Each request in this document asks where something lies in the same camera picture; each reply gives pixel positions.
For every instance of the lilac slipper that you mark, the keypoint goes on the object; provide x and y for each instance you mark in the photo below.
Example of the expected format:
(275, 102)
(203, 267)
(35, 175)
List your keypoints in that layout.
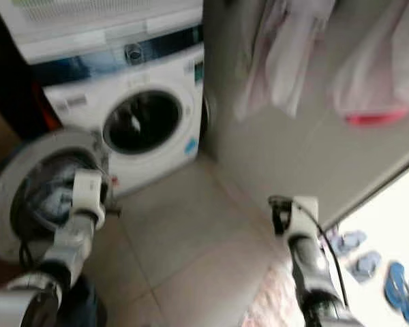
(365, 266)
(347, 242)

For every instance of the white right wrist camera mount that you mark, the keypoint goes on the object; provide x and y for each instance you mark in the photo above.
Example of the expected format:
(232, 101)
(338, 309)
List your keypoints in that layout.
(305, 218)

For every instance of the pink patterned door mat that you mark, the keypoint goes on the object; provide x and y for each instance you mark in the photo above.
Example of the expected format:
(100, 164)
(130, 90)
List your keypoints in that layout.
(269, 306)

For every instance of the round washer door glass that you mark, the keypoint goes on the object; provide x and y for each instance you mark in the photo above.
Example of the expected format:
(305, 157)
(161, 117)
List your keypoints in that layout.
(3, 204)

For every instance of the hanging plastic bag red edge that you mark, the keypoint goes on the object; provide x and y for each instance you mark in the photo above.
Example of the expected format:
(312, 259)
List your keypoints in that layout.
(375, 82)

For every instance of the white clothes dryer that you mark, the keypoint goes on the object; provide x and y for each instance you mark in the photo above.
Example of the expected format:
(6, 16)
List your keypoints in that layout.
(75, 34)

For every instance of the white front-load washing machine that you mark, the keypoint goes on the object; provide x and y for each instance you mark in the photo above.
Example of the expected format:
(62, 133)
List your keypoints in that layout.
(167, 80)

